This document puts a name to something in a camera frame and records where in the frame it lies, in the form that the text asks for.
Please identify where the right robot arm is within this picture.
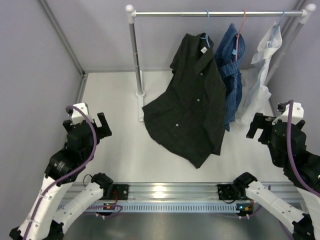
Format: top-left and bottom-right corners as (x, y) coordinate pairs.
(232, 113), (320, 240)

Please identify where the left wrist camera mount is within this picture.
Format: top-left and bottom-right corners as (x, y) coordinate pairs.
(65, 102), (94, 125)

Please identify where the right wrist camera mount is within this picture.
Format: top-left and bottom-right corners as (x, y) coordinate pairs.
(272, 102), (304, 126)

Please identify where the blue checked shirt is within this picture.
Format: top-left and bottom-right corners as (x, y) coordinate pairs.
(214, 23), (246, 131)

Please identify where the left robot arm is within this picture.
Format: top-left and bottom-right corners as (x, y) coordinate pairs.
(9, 110), (114, 240)

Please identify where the aluminium mounting rail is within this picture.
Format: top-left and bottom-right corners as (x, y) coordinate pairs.
(57, 181), (303, 216)

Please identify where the black pinstripe shirt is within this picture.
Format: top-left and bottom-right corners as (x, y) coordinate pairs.
(142, 33), (226, 169)

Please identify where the light blue wire hanger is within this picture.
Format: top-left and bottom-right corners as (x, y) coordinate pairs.
(200, 9), (211, 48)

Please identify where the white shirt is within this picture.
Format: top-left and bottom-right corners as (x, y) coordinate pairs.
(235, 23), (283, 125)

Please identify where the blue wire hanger right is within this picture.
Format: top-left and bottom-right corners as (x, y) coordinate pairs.
(270, 9), (286, 42)

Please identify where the pink wire hanger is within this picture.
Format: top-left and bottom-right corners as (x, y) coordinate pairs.
(235, 9), (247, 61)

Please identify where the metal clothes rack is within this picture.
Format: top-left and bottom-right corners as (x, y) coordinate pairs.
(125, 0), (316, 122)

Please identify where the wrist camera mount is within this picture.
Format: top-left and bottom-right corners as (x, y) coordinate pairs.
(65, 102), (94, 125)
(272, 102), (304, 126)

